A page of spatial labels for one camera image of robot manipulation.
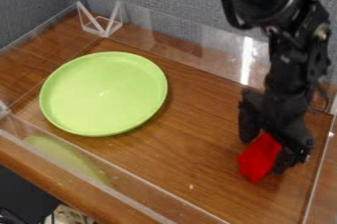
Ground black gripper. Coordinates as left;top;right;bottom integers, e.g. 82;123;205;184
238;88;315;175

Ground clear acrylic corner bracket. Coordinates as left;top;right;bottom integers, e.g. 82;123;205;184
76;1;123;37

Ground white item under table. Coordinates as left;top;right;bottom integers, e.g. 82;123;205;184
53;204;94;224

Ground red ridged block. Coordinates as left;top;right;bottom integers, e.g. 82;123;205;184
237;133;281;183

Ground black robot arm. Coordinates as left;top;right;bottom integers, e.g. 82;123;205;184
221;0;331;174

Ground clear acrylic enclosure walls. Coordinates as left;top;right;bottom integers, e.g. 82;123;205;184
0;3;337;224

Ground light green round plate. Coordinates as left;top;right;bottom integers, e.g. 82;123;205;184
40;51;169;137

